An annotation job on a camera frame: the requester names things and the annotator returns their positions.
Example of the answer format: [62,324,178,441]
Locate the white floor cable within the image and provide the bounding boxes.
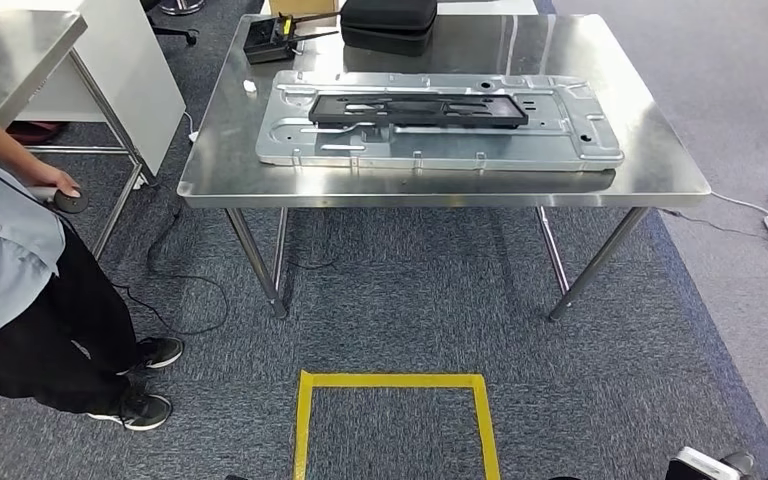
[710,190,768,217]

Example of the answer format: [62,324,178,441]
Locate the thin black floor cable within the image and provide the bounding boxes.
[658,208,766,241]

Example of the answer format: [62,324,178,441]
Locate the small steel table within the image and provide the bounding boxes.
[0,0,158,261]

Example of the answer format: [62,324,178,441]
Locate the person's hand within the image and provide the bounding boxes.
[38,166,84,200]

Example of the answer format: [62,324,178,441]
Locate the stamped grey metal plate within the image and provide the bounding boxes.
[254,69,625,174]

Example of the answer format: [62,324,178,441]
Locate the black zip case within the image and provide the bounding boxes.
[339,0,440,58]

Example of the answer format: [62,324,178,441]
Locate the black open tray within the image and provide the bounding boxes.
[243,16,306,66]

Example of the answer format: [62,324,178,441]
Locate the large steel workbench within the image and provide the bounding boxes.
[177,13,713,324]

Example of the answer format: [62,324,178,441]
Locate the black plastic panel part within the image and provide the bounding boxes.
[307,92,530,130]

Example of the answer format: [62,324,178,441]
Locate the brown cardboard box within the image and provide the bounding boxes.
[267,0,340,18]

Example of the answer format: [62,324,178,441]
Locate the black yellow handheld tool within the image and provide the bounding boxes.
[277,10,342,51]

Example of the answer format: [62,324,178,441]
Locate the person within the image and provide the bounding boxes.
[0,86,185,433]

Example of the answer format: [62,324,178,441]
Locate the chrome round base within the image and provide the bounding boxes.
[158,0,206,16]

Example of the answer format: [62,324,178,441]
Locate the black office chair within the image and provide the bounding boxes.
[140,0,200,48]

